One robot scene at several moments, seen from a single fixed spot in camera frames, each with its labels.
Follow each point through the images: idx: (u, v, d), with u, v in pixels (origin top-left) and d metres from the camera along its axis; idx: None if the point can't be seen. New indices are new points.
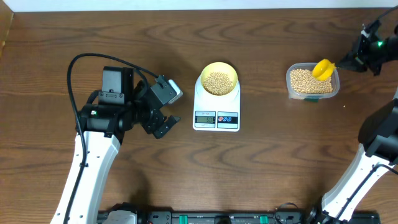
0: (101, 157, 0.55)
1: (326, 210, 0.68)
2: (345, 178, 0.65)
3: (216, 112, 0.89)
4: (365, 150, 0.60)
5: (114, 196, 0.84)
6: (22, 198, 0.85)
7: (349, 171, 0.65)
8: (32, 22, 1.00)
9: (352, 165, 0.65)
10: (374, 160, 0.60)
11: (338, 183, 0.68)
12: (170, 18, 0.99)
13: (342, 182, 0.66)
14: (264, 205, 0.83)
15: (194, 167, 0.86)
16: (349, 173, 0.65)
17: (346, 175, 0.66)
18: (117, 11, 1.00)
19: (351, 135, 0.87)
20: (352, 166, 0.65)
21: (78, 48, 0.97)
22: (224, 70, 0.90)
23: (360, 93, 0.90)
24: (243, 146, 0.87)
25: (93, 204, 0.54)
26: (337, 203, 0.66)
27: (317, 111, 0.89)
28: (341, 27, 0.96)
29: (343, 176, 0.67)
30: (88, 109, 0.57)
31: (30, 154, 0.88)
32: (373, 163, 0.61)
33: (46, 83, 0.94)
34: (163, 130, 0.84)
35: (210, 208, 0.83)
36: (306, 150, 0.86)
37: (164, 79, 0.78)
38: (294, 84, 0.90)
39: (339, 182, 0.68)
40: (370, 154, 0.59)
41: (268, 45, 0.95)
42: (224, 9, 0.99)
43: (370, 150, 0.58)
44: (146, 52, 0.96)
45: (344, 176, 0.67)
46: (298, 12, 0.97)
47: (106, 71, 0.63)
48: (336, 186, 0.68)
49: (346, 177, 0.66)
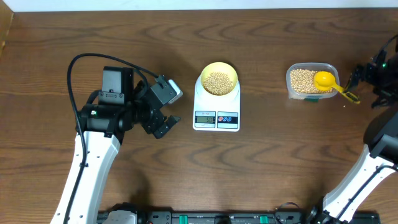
0: (101, 157, 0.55)
1: (327, 210, 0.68)
2: (347, 178, 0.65)
3: (216, 112, 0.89)
4: (369, 150, 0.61)
5: (114, 196, 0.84)
6: (22, 197, 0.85)
7: (352, 171, 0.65)
8: (32, 22, 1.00)
9: (354, 165, 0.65)
10: (379, 162, 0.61)
11: (340, 183, 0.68)
12: (170, 18, 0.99)
13: (344, 182, 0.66)
14: (264, 204, 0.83)
15: (194, 168, 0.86)
16: (351, 173, 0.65)
17: (348, 175, 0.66)
18: (117, 11, 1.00)
19: (351, 135, 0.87)
20: (354, 166, 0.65)
21: (78, 48, 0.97)
22: (224, 70, 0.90)
23: (360, 93, 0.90)
24: (243, 146, 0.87)
25: (93, 204, 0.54)
26: (338, 203, 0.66)
27: (317, 110, 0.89)
28: (341, 27, 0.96)
29: (344, 177, 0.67)
30: (88, 109, 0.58)
31: (30, 154, 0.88)
32: (377, 165, 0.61)
33: (46, 83, 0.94)
34: (163, 130, 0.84)
35: (210, 208, 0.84)
36: (306, 150, 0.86)
37: (164, 79, 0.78)
38: (294, 84, 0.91)
39: (341, 183, 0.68)
40: (374, 155, 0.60)
41: (268, 45, 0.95)
42: (224, 9, 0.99)
43: (376, 151, 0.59)
44: (146, 52, 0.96)
45: (346, 176, 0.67)
46: (298, 12, 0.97)
47: (106, 71, 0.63)
48: (338, 186, 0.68)
49: (347, 177, 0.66)
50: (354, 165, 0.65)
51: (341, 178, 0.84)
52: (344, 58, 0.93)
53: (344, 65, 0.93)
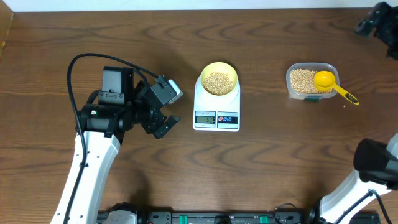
0: (101, 157, 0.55)
1: (323, 217, 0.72)
2: (342, 190, 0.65)
3: (216, 112, 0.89)
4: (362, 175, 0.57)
5: (114, 196, 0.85)
6: (22, 197, 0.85)
7: (347, 185, 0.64)
8: (32, 22, 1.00)
9: (348, 179, 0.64)
10: (369, 186, 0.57)
11: (336, 191, 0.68)
12: (170, 18, 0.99)
13: (340, 193, 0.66)
14: (264, 204, 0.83)
15: (194, 168, 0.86)
16: (346, 186, 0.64)
17: (342, 186, 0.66)
18: (117, 11, 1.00)
19: (351, 135, 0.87)
20: (347, 180, 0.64)
21: (78, 48, 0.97)
22: (224, 70, 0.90)
23: (360, 93, 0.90)
24: (242, 146, 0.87)
25: (93, 205, 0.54)
26: (334, 214, 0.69)
27: (317, 110, 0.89)
28: (341, 27, 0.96)
29: (340, 186, 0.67)
30: (88, 109, 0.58)
31: (30, 154, 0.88)
32: (368, 188, 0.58)
33: (47, 83, 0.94)
34: (163, 130, 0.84)
35: (210, 208, 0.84)
36: (306, 150, 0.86)
37: (164, 79, 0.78)
38: (294, 84, 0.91)
39: (337, 191, 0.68)
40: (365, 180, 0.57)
41: (268, 45, 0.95)
42: (224, 9, 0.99)
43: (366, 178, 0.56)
44: (146, 52, 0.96)
45: (341, 186, 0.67)
46: (298, 12, 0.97)
47: (106, 71, 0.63)
48: (334, 195, 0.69)
49: (342, 188, 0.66)
50: (348, 179, 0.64)
51: (341, 178, 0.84)
52: (344, 58, 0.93)
53: (344, 65, 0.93)
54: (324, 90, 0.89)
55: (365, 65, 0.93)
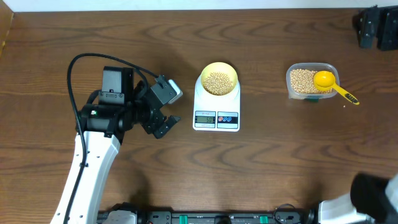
0: (101, 157, 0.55)
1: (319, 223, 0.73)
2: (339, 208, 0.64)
3: (216, 112, 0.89)
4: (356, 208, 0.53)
5: (114, 196, 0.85)
6: (22, 197, 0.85)
7: (344, 204, 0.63)
8: (32, 22, 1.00)
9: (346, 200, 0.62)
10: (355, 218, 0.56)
11: (335, 205, 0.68)
12: (170, 18, 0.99)
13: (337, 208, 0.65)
14: (264, 204, 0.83)
15: (194, 168, 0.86)
16: (342, 205, 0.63)
17: (342, 203, 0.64)
18: (117, 11, 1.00)
19: (351, 135, 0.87)
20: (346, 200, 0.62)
21: (78, 48, 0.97)
22: (224, 70, 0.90)
23: (360, 93, 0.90)
24: (243, 146, 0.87)
25: (93, 205, 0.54)
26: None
27: (317, 110, 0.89)
28: (341, 35, 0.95)
29: (339, 202, 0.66)
30: (88, 109, 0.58)
31: (30, 154, 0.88)
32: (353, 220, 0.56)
33: (47, 83, 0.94)
34: (163, 130, 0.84)
35: (210, 208, 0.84)
36: (306, 150, 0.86)
37: (164, 79, 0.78)
38: (294, 84, 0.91)
39: (336, 205, 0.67)
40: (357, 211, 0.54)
41: (268, 45, 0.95)
42: (224, 9, 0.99)
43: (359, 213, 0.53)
44: (146, 52, 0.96)
45: (341, 203, 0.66)
46: (298, 12, 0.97)
47: (106, 71, 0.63)
48: (333, 207, 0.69)
49: (341, 205, 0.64)
50: (346, 201, 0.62)
51: (341, 177, 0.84)
52: (344, 58, 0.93)
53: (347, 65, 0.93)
54: (322, 90, 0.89)
55: (365, 65, 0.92)
